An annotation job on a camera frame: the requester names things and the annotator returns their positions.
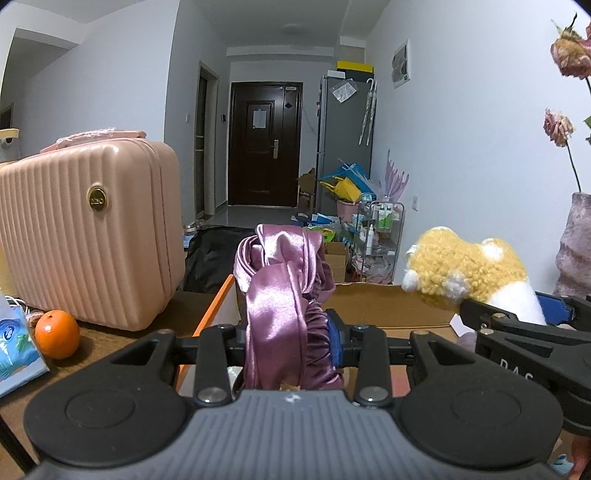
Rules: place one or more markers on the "grey refrigerator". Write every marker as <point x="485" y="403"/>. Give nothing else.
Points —
<point x="341" y="143"/>

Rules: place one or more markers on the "orange fruit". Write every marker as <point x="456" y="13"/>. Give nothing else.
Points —
<point x="57" y="334"/>

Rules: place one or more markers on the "dark brown door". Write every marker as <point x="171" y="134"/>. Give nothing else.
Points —
<point x="258" y="175"/>

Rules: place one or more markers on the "paper sheet on door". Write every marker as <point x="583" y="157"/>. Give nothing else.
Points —
<point x="259" y="118"/>

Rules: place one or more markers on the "yellow and black box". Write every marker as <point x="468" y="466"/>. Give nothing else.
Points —
<point x="353" y="66"/>

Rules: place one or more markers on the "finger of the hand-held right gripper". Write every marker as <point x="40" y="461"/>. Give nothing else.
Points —
<point x="556" y="308"/>
<point x="480" y="314"/>

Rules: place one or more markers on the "yellow plush toy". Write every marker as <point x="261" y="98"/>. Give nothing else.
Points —
<point x="466" y="267"/>

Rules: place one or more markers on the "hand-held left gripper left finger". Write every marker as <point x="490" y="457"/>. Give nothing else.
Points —
<point x="236" y="344"/>

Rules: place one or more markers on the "pink ribbed suitcase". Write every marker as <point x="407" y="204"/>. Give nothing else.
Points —
<point x="69" y="249"/>

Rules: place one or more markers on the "side door frame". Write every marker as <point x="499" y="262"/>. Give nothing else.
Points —
<point x="202" y="138"/>

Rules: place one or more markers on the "purple satin headband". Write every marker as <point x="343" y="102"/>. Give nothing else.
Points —
<point x="272" y="318"/>

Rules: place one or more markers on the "orange sided cardboard box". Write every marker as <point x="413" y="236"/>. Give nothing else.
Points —
<point x="383" y="304"/>

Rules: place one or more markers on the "black bag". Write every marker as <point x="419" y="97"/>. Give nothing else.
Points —
<point x="212" y="258"/>

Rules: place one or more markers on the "purple feather decoration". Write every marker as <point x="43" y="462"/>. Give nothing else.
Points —
<point x="396" y="182"/>

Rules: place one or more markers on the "bunch of dried roses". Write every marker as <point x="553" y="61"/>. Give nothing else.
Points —
<point x="572" y="48"/>

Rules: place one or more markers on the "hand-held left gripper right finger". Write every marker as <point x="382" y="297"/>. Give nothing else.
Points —
<point x="334" y="341"/>

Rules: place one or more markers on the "white folded umbrella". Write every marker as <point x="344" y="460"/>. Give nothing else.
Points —
<point x="368" y="115"/>

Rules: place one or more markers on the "pink folded cloth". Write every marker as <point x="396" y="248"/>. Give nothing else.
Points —
<point x="92" y="138"/>

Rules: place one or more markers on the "white wall socket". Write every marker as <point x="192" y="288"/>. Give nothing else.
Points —
<point x="414" y="203"/>

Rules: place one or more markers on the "clear plastic pouch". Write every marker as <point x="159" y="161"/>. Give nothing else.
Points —
<point x="344" y="92"/>

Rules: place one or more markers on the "purple fuzzy vase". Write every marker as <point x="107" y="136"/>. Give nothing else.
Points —
<point x="577" y="249"/>

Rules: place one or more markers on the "pink bucket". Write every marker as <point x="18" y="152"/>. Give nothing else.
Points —
<point x="346" y="210"/>

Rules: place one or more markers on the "green packet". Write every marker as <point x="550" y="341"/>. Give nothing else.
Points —
<point x="328" y="235"/>

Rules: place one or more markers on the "small cardboard box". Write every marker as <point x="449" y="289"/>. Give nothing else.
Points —
<point x="337" y="263"/>
<point x="307" y="194"/>

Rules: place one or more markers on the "blue tissue packet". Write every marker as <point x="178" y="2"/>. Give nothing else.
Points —
<point x="18" y="346"/>

